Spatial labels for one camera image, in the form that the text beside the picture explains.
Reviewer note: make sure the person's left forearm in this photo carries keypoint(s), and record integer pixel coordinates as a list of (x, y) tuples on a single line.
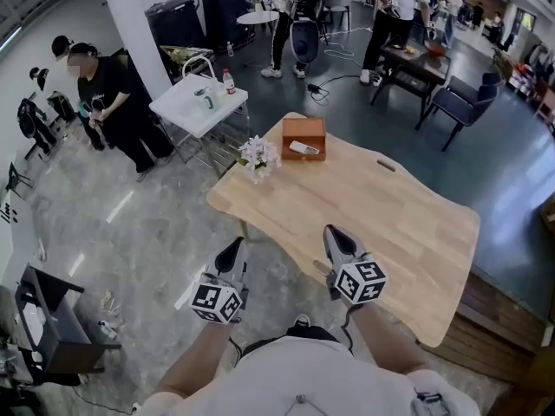
[(195, 355)]

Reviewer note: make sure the white rimmed oval appliance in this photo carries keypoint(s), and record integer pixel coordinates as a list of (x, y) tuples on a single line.
[(302, 39)]

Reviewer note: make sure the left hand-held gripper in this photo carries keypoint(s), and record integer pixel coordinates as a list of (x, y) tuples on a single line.
[(217, 302)]

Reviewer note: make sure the black low table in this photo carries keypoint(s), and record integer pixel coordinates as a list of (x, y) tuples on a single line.
[(412, 69)]

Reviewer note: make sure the brown wooden storage box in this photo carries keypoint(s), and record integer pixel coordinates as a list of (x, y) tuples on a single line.
[(303, 157)]

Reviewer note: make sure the white folding table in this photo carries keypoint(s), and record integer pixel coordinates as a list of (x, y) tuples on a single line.
[(191, 111)]

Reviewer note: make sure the dark blue armchair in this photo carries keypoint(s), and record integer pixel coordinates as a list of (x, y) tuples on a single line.
[(461, 102)]

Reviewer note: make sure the black open shelf unit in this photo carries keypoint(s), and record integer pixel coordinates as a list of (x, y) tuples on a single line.
[(56, 332)]

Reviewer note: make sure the round white side table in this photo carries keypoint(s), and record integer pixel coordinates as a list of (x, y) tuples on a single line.
[(258, 17)]

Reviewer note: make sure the person's black trousers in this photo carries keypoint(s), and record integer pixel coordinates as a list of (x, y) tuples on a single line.
[(312, 335)]

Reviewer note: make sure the red label plastic bottle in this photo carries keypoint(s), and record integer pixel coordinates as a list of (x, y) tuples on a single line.
[(229, 84)]

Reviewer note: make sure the red bowl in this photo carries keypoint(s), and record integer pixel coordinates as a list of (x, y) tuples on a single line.
[(435, 50)]

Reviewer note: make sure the white remote control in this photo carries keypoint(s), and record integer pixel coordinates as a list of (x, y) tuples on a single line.
[(305, 147)]

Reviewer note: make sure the black wheeled bin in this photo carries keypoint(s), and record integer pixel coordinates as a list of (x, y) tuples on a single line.
[(175, 26), (222, 13)]

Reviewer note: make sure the person's white shirt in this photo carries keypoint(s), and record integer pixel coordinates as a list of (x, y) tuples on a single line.
[(303, 381)]

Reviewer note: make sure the person's right forearm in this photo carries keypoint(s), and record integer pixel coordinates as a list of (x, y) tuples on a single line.
[(386, 340)]

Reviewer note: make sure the dark wooden step platform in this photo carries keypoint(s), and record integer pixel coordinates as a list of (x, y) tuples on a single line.
[(490, 323)]

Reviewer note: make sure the white flower bouquet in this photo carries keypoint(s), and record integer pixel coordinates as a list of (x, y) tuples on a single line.
[(259, 154)]

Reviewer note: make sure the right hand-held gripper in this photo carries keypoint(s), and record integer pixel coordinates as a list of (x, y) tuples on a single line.
[(360, 281)]

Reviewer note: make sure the black power strip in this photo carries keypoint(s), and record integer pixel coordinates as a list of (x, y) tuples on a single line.
[(313, 88)]

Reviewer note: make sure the person's black white shoe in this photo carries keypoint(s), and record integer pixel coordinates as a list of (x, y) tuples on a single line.
[(302, 320)]

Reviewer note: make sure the small clear water bottle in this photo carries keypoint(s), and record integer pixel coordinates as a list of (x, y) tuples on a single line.
[(230, 50)]

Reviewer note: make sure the grey chair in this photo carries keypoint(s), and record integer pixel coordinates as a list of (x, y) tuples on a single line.
[(337, 1)]

